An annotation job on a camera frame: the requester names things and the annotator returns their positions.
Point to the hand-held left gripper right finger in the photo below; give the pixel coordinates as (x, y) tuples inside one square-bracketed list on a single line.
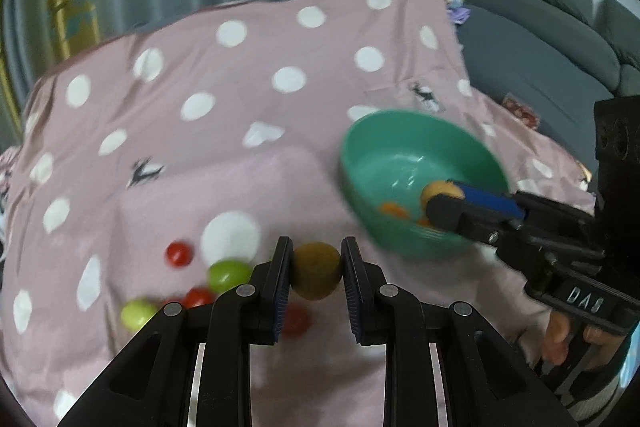
[(351, 294)]

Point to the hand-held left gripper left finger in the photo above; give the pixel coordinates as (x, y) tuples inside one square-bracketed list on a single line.
[(282, 289)]

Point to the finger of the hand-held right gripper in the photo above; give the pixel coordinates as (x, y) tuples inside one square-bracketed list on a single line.
[(450, 212), (490, 199)]

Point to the brown round fruit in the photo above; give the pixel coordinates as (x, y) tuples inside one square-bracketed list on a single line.
[(316, 271), (441, 191)]

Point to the red cherry tomato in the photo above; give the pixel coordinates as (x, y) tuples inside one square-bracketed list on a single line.
[(197, 296), (296, 321), (178, 253)]

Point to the green plastic bowl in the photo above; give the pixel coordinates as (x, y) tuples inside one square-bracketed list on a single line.
[(400, 147)]

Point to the small green fruit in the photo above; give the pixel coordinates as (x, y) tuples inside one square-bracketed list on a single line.
[(227, 275), (137, 313)]

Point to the person's right hand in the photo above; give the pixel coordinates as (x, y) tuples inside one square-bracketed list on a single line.
[(556, 338)]

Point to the orange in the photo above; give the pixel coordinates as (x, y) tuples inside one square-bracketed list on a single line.
[(392, 209)]

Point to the red packet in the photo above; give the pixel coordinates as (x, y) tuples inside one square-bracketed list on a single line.
[(522, 111)]

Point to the pink polka-dot blanket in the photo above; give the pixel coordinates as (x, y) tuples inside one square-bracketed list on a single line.
[(250, 197)]

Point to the grey sofa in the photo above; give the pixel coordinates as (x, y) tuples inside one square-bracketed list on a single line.
[(525, 57)]

